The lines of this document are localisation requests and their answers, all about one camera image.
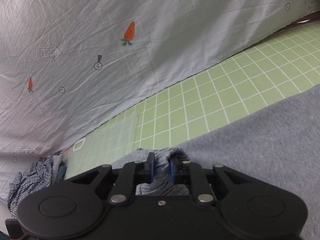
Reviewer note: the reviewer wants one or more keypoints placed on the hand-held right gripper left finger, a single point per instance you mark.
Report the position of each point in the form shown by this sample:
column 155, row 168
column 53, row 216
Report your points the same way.
column 150, row 170

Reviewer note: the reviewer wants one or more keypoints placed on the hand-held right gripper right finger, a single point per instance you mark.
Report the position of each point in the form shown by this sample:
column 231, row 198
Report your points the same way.
column 172, row 171

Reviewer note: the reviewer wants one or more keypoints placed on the grey sweatpants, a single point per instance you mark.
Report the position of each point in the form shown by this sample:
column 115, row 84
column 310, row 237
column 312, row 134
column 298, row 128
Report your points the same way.
column 250, row 142

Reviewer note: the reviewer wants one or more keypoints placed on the white plastic tag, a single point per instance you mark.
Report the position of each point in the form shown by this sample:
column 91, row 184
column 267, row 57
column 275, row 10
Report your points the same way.
column 75, row 147

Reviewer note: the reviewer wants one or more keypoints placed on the green grid mat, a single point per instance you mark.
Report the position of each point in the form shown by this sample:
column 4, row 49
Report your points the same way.
column 212, row 100

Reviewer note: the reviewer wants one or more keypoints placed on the blue denim jeans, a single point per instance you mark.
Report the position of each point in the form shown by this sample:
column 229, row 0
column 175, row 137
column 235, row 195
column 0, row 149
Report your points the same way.
column 61, row 173

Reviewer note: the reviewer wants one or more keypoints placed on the grey hoodie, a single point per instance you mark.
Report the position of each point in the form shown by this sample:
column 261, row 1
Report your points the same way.
column 58, row 158

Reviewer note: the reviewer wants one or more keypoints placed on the white printed sheet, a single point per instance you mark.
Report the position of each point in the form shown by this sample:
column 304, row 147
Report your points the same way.
column 150, row 67

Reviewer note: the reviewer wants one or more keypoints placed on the blue plaid shirt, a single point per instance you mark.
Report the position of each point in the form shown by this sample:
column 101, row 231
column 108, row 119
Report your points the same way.
column 30, row 182

